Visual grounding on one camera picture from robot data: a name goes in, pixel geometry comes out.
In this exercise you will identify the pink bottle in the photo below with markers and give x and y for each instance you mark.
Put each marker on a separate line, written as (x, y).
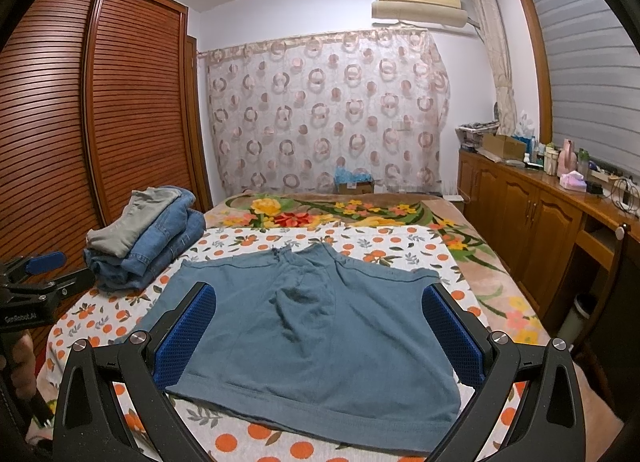
(567, 159)

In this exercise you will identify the folded blue denim jeans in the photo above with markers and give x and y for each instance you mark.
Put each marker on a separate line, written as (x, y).
(174, 231)

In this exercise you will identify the beige wall air conditioner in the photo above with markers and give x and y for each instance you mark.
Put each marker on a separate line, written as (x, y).
(445, 12)

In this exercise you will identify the pink cloth on cabinet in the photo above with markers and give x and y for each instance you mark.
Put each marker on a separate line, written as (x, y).
(573, 181)

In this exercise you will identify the brown cardboard box on cabinet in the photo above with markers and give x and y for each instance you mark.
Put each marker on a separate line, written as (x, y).
(504, 147)

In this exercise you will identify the wooden sideboard cabinet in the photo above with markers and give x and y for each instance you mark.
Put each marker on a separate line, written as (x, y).
(555, 243)

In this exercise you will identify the person's left hand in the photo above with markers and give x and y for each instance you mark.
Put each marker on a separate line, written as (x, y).
(21, 367)

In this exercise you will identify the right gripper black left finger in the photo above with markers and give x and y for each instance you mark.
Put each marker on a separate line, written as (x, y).
(89, 423)

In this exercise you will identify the brown louvered wooden wardrobe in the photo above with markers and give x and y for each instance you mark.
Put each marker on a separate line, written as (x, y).
(98, 100)

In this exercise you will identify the circle-patterned sheer curtain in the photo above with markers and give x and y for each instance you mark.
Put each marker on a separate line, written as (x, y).
(288, 115)

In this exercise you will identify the cardboard box with blue bag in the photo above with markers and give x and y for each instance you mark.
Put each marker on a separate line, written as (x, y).
(350, 182)

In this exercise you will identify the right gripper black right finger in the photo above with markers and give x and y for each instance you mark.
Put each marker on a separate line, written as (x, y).
(549, 422)

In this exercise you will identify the floral beige blanket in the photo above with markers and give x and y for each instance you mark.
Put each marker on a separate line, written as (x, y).
(396, 230)

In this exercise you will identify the grey window roller blind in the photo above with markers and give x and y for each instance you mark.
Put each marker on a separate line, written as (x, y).
(594, 78)

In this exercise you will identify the teal blue shorts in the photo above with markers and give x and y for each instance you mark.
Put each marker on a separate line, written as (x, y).
(319, 342)

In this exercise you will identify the tied beige side curtain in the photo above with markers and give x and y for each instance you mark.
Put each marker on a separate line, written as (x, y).
(494, 37)

